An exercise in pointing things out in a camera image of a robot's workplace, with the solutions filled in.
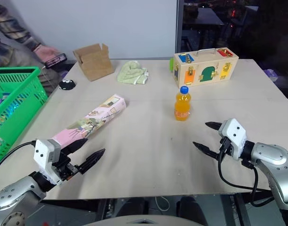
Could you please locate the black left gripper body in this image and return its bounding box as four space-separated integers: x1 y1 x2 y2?
51 149 80 182

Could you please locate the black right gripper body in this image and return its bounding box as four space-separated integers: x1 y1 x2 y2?
219 137 234 157

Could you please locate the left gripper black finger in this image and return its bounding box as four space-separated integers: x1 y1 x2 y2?
78 148 106 175
61 138 89 155

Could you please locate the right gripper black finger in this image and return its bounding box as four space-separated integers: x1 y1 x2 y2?
204 121 223 132
192 141 222 159

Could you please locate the black smartphone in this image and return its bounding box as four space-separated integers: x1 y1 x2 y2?
44 53 67 70

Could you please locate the green plastic basket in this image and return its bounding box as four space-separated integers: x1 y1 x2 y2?
0 66 48 163

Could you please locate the bystander's bare hand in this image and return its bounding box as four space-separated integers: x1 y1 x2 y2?
35 44 61 64

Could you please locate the long pink illustrated carton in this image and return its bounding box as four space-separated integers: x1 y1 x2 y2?
50 94 127 149

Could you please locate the orange juice bottle blue cap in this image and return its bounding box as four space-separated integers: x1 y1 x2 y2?
174 85 192 121

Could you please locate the small black paw-print object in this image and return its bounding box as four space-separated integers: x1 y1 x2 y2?
58 79 77 91

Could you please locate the purple packet beside table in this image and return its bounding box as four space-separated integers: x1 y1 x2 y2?
263 68 280 82

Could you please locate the grey robot torso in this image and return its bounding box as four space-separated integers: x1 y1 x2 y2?
86 213 206 226

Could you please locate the open brown cardboard box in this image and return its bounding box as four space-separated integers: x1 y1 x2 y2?
72 43 115 82

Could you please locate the light green folded towel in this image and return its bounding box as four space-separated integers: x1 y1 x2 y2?
117 60 150 86

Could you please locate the bystander's body in plaid clothing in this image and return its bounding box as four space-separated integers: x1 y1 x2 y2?
0 35 75 96

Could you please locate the dark background table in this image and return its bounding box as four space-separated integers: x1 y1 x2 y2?
183 7 225 27

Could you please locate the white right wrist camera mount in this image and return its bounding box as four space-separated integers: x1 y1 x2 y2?
218 118 248 161

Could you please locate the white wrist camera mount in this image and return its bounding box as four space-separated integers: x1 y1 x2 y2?
218 118 248 161
33 139 64 187

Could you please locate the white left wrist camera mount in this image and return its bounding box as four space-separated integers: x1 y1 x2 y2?
33 139 64 187

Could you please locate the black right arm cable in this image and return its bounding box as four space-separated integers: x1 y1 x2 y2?
217 138 274 208

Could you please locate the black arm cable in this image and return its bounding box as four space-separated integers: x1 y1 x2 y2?
217 138 274 208
0 140 38 175

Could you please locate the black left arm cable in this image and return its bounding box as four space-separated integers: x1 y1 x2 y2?
0 140 38 175

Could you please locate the wooden lock box with handle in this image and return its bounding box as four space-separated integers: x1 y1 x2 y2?
173 48 240 88

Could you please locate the white cable under table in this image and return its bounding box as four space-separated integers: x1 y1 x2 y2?
154 195 171 212

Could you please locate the thin white phone cable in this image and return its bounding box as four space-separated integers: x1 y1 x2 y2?
42 65 56 91

